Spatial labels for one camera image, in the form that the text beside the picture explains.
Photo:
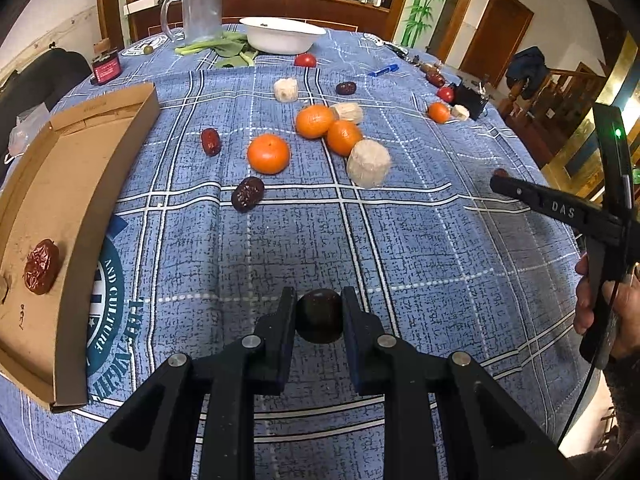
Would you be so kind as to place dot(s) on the clear plastic pitcher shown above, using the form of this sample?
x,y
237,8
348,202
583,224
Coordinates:
x,y
200,10

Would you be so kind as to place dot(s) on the blue marker pen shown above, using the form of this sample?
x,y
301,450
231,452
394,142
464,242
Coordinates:
x,y
383,70

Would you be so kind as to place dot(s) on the red tomato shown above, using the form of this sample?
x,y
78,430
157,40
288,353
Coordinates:
x,y
305,60
445,93

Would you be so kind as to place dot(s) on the gold frame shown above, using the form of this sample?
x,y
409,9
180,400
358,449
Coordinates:
x,y
575,145

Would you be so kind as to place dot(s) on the black metal tool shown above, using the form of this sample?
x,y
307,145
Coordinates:
x,y
398,50

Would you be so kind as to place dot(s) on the wooden chair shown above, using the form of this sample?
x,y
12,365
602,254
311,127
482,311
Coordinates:
x,y
565,100

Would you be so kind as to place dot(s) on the dark blue jacket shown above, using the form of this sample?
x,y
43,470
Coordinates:
x,y
527,67

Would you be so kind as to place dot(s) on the brown wooden door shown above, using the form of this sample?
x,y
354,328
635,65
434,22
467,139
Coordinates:
x,y
495,35

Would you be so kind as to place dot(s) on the black chair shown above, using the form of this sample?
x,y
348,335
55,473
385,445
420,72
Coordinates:
x,y
35,80

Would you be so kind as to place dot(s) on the wooden cabinet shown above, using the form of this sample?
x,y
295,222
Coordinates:
x,y
350,15

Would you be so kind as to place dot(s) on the red jujube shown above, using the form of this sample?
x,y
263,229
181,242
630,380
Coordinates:
x,y
41,266
500,172
345,88
435,78
247,194
210,141

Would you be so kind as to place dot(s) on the orange tangerine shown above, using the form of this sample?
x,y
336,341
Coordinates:
x,y
268,154
344,137
439,112
314,121

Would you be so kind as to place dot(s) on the clear plastic bag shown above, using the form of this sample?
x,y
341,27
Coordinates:
x,y
20,132

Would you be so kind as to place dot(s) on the blue checked tablecloth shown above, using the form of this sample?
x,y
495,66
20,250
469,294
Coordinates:
x,y
400,260

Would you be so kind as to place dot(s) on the bamboo wall painting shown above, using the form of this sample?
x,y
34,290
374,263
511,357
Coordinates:
x,y
425,0

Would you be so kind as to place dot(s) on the dark round plum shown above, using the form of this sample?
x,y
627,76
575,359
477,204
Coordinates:
x,y
319,316

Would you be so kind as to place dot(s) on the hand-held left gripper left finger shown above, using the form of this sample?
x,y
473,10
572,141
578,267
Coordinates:
x,y
286,350

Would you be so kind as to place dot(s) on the person's right forearm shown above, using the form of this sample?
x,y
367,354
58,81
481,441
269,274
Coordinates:
x,y
622,400

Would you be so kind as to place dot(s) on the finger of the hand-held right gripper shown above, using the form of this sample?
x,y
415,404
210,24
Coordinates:
x,y
550,202

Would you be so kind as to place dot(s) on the brown cardboard box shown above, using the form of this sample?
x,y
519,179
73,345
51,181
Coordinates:
x,y
75,170

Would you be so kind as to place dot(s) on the red glass jar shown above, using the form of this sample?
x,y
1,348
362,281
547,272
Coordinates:
x,y
105,67

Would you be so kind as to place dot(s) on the person's right hand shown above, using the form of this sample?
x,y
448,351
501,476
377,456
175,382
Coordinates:
x,y
625,315

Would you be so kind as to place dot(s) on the white bowl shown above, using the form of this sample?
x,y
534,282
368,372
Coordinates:
x,y
282,35

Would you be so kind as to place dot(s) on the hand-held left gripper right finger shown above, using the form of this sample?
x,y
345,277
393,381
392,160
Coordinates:
x,y
352,355

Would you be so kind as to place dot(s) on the small brown object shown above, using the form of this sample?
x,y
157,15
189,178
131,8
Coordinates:
x,y
430,66

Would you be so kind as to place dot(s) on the green leafy vegetable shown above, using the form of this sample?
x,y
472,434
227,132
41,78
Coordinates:
x,y
225,49

